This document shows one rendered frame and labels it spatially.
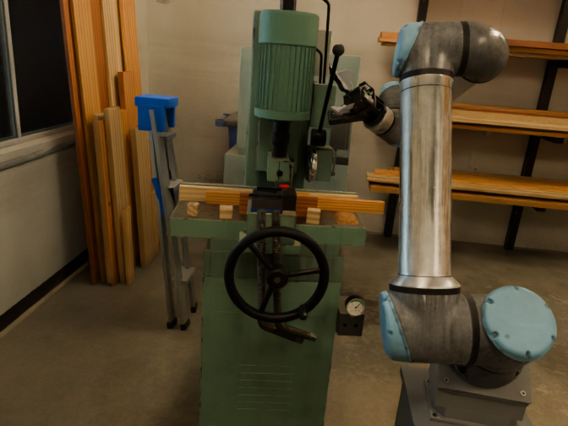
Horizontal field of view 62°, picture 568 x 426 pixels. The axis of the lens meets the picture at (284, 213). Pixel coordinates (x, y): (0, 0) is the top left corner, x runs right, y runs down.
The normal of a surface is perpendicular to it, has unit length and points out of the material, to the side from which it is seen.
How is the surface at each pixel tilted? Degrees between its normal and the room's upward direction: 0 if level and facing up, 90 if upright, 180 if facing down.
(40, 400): 0
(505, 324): 44
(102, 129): 87
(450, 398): 90
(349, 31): 90
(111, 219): 88
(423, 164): 73
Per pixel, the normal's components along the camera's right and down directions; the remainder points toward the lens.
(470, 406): -0.18, 0.29
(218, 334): 0.05, 0.32
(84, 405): 0.07, -0.95
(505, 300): 0.01, -0.46
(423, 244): -0.36, -0.04
